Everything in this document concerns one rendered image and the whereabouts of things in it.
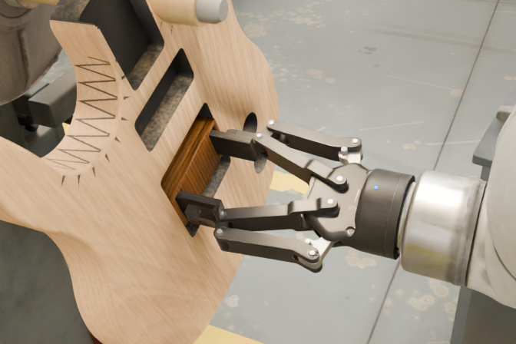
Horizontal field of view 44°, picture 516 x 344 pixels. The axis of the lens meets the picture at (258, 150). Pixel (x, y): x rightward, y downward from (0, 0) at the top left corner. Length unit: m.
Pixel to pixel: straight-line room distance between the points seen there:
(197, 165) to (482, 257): 0.27
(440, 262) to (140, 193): 0.25
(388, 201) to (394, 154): 1.92
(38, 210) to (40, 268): 0.59
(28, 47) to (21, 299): 0.47
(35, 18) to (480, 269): 0.48
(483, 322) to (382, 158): 0.98
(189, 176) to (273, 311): 1.31
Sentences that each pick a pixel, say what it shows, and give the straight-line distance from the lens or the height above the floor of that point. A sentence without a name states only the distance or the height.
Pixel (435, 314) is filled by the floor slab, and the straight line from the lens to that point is 1.92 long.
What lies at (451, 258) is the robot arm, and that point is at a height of 1.09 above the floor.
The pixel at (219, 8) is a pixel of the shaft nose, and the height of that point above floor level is 1.25.
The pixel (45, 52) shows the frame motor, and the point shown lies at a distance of 0.72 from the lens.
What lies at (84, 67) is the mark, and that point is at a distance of 0.52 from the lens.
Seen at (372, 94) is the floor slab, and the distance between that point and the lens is 2.80.
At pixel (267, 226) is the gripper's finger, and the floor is 1.06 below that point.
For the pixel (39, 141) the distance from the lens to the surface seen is 1.03.
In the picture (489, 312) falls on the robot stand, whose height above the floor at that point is 0.28.
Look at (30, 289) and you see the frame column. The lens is 1.05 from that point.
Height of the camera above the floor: 1.46
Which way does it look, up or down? 36 degrees down
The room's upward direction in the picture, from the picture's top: 4 degrees counter-clockwise
